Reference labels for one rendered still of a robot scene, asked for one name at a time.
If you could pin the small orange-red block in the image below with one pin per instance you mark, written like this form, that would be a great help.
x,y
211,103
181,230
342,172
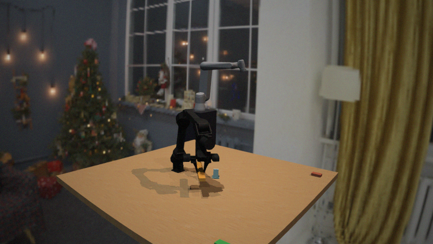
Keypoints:
x,y
316,174

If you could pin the small green block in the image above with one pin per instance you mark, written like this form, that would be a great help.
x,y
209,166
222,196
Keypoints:
x,y
221,242

